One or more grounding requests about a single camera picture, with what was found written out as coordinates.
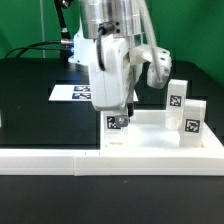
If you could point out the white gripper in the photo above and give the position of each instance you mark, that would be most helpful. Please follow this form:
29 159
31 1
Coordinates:
113 88

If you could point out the white square tabletop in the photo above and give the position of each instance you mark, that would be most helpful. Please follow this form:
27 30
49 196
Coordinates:
147 136

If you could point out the white sheet with tags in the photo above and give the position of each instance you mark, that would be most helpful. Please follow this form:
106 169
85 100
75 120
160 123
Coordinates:
67 93

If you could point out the white L-shaped obstacle fence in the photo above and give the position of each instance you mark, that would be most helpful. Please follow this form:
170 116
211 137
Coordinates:
103 162

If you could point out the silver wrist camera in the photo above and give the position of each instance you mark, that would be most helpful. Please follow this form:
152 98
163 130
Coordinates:
160 63

